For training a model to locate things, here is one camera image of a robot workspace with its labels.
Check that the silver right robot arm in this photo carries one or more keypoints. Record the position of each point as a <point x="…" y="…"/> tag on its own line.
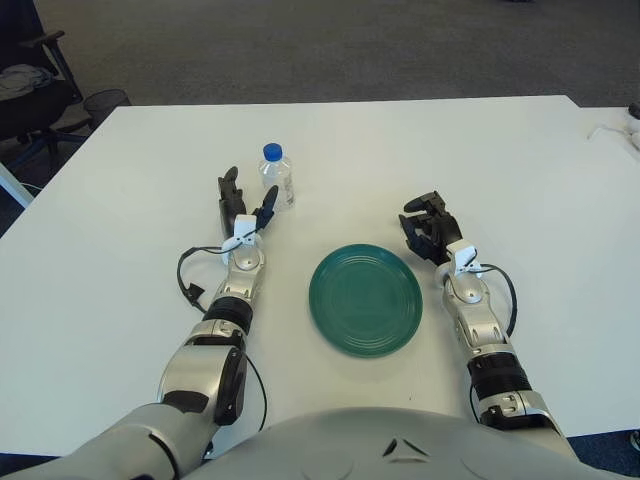
<point x="475" y="330"/>

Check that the grey cloth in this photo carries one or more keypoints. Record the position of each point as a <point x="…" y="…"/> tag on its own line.
<point x="22" y="80"/>

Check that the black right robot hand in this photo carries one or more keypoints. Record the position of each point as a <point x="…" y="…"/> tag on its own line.
<point x="445" y="230"/>

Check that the green ribbed plate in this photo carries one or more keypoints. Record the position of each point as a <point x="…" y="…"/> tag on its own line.
<point x="365" y="300"/>

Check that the silver robot torso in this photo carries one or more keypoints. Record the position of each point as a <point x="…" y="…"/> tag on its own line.
<point x="375" y="450"/>

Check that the clear bottle with blue cap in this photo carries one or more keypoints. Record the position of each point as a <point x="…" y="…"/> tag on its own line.
<point x="276" y="177"/>

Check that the white table leg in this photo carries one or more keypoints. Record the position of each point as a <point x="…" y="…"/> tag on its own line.
<point x="15" y="182"/>

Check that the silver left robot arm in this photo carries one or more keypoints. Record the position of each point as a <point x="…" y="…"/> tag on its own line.
<point x="200" y="370"/>

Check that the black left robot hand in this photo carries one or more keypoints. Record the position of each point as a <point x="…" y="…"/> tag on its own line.
<point x="231" y="202"/>

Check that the black office chair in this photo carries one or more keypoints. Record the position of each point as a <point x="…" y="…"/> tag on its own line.
<point x="45" y="115"/>

